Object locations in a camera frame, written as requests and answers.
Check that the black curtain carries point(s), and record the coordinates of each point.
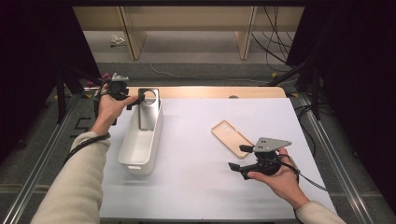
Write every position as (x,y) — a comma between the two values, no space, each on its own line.
(358,77)
(31,62)

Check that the white crumpled object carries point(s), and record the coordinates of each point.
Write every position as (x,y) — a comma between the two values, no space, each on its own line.
(116,39)

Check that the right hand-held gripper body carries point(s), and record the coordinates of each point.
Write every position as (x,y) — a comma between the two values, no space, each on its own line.
(269,143)

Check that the white table mat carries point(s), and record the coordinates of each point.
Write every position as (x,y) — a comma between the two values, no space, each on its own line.
(193,186)

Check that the light wooden shelf unit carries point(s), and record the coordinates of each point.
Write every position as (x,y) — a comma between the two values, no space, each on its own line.
(137,37)

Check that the black metal stand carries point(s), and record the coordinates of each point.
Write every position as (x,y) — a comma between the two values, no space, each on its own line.
(316,93)
(61,93)

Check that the metal floor rail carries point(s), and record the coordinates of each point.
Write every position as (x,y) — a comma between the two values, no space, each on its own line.
(31,183)
(336,161)

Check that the light wooden table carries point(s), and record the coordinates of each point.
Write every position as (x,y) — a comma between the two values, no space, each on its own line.
(202,92)

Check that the pink object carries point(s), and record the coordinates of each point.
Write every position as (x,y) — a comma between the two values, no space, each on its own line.
(106,75)

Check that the person's left hand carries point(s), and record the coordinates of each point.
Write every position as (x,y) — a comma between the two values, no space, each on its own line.
(107,112)

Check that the person's right hand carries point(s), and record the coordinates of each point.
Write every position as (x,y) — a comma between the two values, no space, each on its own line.
(285,183)

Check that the beige phone case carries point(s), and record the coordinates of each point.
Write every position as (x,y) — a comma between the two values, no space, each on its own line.
(229,135)

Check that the white plastic storage box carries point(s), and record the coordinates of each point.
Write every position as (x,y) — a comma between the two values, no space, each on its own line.
(138,149)

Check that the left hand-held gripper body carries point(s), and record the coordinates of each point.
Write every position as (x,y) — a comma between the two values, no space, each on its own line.
(119,88)

